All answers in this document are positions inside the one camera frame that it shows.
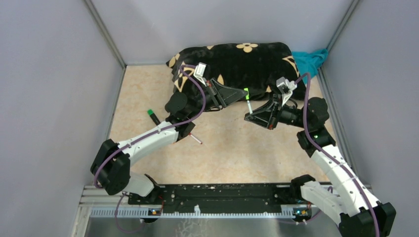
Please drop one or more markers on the white pen with green tip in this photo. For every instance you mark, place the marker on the white pen with green tip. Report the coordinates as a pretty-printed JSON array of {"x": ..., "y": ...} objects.
[{"x": 249, "y": 107}]

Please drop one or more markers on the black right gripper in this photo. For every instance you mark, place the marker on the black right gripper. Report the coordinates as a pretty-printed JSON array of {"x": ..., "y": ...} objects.
[{"x": 268, "y": 116}]

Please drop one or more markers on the black marker with green tip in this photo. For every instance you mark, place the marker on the black marker with green tip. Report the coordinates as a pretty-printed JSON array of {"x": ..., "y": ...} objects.
[{"x": 153, "y": 117}]

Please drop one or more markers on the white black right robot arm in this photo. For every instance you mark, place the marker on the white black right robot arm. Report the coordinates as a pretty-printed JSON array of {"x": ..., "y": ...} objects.
[{"x": 334, "y": 157}]

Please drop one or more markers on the clear highlighter with green cap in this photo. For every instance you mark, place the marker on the clear highlighter with green cap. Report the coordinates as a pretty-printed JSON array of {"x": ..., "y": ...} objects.
[{"x": 247, "y": 96}]

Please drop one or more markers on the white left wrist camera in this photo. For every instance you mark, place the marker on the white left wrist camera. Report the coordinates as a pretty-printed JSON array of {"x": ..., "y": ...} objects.
[{"x": 199, "y": 73}]

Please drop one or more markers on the black pillow with beige flowers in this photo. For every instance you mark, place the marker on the black pillow with beige flowers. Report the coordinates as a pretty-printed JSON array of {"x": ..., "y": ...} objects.
[{"x": 255, "y": 66}]

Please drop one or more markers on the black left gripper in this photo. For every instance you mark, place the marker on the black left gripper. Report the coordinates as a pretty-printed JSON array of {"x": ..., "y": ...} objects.
[{"x": 213, "y": 96}]

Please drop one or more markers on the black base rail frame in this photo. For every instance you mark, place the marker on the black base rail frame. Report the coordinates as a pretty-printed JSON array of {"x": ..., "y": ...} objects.
[{"x": 298, "y": 200}]

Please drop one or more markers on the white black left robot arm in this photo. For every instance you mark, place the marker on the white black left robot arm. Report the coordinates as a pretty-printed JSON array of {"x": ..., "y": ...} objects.
[{"x": 111, "y": 167}]

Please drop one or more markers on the teal cloth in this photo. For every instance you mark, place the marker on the teal cloth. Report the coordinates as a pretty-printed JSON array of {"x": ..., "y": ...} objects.
[{"x": 310, "y": 62}]

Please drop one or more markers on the white marker with red tip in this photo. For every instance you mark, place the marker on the white marker with red tip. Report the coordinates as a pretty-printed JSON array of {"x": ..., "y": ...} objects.
[{"x": 196, "y": 139}]

